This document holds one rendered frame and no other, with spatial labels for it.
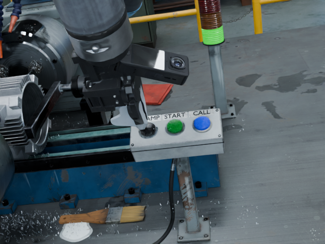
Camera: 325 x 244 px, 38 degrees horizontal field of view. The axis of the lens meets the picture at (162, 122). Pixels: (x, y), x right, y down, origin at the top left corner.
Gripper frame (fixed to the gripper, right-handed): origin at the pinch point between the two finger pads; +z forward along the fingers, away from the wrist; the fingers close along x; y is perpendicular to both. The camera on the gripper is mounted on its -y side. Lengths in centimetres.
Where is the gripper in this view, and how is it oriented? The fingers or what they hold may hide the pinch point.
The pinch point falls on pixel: (145, 122)
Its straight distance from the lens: 85.6
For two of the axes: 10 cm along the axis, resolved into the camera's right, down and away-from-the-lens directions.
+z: 1.7, 6.0, 7.8
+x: 0.0, 7.9, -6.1
